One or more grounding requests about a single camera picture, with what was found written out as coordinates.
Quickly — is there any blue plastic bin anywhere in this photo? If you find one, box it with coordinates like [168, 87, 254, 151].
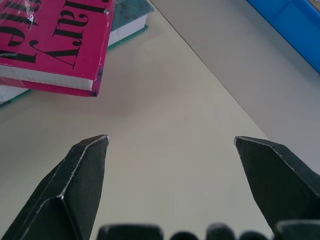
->
[246, 0, 320, 75]

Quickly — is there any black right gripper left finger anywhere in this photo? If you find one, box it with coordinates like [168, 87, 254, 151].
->
[1, 134, 111, 240]

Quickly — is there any pink hardcover book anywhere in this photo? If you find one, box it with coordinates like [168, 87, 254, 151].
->
[0, 0, 118, 98]

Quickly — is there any green hardcover book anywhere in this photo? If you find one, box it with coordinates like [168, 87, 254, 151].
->
[0, 0, 155, 108]

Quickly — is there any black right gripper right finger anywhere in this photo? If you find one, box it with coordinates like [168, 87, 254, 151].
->
[233, 135, 320, 240]

